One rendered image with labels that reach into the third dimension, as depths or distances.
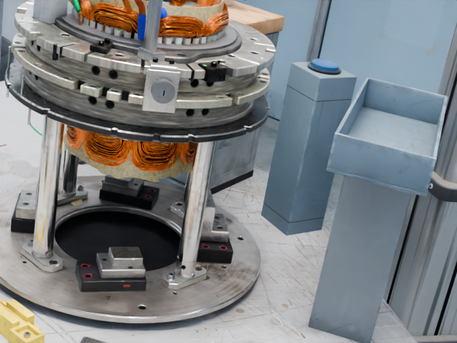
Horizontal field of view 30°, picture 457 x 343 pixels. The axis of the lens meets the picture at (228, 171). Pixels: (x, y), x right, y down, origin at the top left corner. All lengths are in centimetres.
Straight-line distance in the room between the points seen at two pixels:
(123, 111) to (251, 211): 46
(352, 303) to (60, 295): 35
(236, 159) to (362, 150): 54
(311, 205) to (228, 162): 17
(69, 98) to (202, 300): 30
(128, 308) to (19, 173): 42
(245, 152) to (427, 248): 35
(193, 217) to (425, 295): 44
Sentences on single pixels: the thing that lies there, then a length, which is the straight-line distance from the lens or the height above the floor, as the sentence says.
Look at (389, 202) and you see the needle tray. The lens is 101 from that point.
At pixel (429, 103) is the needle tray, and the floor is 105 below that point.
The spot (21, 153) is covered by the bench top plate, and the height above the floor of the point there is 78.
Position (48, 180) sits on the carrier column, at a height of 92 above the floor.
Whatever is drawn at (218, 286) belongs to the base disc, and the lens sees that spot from 110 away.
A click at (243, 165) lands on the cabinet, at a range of 145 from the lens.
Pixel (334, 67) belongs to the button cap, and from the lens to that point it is 124.
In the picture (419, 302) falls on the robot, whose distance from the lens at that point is 133.
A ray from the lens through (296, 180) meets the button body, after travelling 127.
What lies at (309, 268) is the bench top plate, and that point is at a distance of 123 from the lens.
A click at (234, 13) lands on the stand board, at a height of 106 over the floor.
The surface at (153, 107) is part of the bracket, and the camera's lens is 93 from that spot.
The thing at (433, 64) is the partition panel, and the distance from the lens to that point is 334.
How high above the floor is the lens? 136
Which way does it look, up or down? 23 degrees down
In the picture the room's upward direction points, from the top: 10 degrees clockwise
